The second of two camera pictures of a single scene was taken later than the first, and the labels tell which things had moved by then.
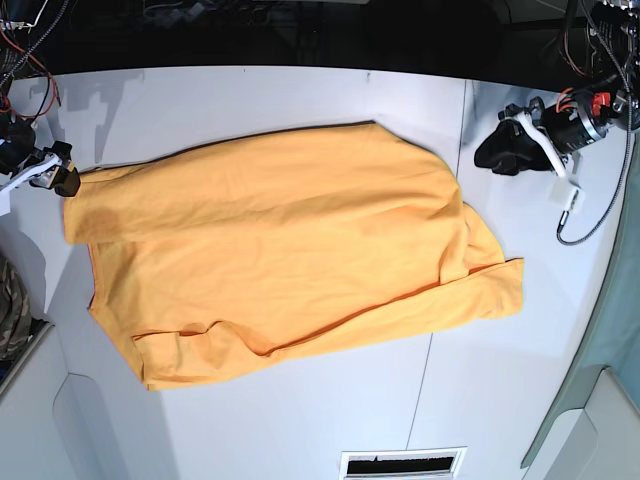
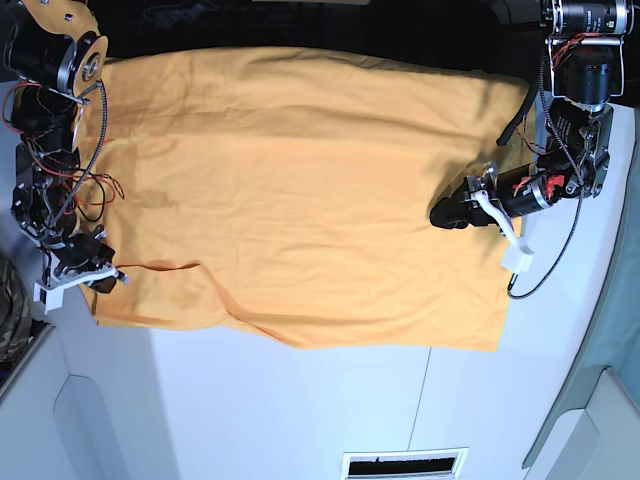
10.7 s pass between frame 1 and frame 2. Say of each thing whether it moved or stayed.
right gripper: moved
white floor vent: stayed
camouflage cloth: stayed
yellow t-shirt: moved
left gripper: moved
